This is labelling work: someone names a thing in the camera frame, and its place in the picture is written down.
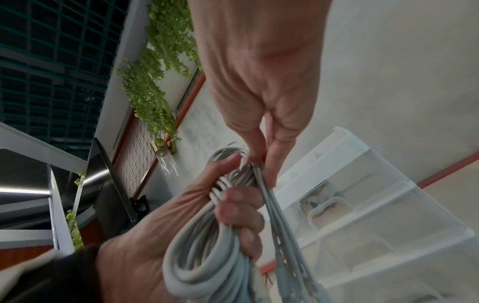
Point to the person's left hand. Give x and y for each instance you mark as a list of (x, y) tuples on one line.
[(157, 236)]

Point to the person's right hand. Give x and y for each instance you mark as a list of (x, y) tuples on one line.
[(258, 59)]

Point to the person's left forearm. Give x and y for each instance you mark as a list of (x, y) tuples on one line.
[(48, 278)]

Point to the black clip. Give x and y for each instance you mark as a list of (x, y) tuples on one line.
[(141, 204)]

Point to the black flat monitor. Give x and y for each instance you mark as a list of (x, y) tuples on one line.
[(106, 183)]

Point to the clear glass bottle gold cap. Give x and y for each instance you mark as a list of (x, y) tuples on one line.
[(165, 161)]

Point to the small green plant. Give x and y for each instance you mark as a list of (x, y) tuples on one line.
[(73, 229)]

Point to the hanging green leafy plant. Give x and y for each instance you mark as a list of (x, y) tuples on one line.
[(157, 65)]

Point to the clear plastic drawer unit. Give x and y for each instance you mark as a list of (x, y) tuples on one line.
[(374, 213)]

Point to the dark green ceiling grid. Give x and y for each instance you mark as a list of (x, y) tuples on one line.
[(52, 68)]

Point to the white partition post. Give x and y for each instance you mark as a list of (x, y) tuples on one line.
[(60, 207)]

